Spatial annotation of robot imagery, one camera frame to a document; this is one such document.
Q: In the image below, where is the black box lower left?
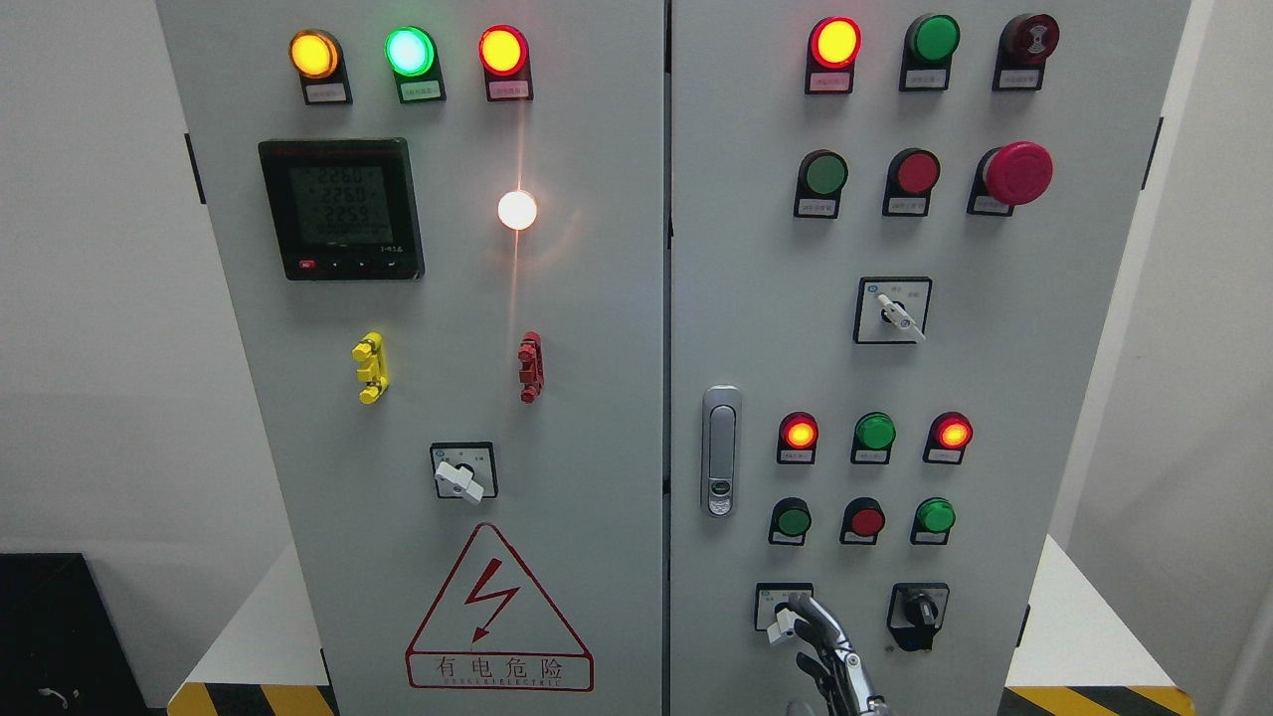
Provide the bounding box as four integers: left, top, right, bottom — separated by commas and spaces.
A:
1, 553, 146, 715

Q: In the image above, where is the green lamp lower middle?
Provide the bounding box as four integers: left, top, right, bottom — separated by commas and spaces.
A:
849, 412, 897, 465

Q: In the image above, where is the white glowing indicator lamp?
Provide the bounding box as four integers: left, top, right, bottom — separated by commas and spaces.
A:
496, 189, 538, 232

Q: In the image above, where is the red lit lamp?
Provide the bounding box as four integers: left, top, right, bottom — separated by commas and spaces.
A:
805, 15, 862, 96
922, 412, 974, 465
777, 412, 819, 465

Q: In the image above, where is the silver door swing handle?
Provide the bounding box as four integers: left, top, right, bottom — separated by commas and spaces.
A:
700, 385, 741, 519

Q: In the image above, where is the red indicator lamp top left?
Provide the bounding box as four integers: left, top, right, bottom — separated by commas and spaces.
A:
477, 24, 535, 101

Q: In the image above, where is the green push button top row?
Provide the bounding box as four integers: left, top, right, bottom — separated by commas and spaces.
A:
897, 14, 961, 93

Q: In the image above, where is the red emergency stop mushroom button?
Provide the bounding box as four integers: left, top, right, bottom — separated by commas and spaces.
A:
967, 141, 1054, 217

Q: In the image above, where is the lower white selector switch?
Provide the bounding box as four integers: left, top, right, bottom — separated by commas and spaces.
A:
755, 582, 813, 646

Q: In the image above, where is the yellow terminal connector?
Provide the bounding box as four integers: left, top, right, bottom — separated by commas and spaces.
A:
351, 331, 390, 405

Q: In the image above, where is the red button bottom middle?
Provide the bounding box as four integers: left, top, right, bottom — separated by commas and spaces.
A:
839, 497, 886, 545

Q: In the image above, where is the grey right cabinet door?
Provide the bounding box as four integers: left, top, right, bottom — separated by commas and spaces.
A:
668, 1, 1189, 715

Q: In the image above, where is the grey cabinet door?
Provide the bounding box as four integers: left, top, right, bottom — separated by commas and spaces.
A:
157, 1, 665, 715
668, 1, 1189, 715

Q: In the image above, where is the green push button second row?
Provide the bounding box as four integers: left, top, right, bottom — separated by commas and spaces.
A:
793, 149, 849, 219

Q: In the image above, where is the red terminal connector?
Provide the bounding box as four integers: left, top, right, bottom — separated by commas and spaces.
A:
516, 330, 545, 404

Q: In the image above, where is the green indicator lamp top left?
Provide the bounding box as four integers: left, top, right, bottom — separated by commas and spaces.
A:
384, 25, 447, 103

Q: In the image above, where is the grey left cabinet door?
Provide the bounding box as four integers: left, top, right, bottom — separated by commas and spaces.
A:
157, 1, 665, 715

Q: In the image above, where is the dark red buzzer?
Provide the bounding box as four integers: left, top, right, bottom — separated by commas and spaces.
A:
992, 13, 1059, 90

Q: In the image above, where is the upper right white selector switch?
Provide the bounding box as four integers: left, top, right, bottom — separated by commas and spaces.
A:
853, 276, 933, 344

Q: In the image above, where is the black rotary knob switch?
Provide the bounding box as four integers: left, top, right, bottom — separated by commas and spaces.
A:
887, 582, 950, 652

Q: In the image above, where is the red push button second row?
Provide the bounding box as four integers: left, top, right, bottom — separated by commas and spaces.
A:
881, 148, 941, 217

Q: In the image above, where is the green button bottom left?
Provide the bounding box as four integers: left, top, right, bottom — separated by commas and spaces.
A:
768, 496, 813, 547

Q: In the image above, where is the red electric danger warning sticker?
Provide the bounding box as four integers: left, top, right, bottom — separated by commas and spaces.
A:
405, 522, 594, 692

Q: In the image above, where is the white platform with hazard stripes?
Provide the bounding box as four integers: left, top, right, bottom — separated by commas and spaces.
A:
165, 540, 1195, 715

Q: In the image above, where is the left white rotary selector switch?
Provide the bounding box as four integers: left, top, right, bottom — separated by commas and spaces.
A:
429, 443, 499, 505

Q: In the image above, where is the yellow indicator lamp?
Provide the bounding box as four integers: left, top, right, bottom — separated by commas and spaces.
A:
289, 28, 353, 104

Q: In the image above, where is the black digital power meter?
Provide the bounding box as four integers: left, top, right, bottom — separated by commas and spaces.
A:
258, 138, 426, 282

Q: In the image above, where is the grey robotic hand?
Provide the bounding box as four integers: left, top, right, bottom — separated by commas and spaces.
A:
788, 594, 892, 715

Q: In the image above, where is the red lit lamp lower right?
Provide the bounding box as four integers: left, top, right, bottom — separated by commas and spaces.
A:
922, 412, 974, 465

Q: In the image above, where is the red lit lamp top right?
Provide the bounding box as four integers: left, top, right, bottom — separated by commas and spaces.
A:
805, 15, 862, 96

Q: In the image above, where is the green button bottom right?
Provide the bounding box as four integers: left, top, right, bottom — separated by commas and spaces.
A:
909, 496, 959, 547

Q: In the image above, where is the red lit lamp lower left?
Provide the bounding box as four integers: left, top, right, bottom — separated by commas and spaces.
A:
777, 412, 819, 465

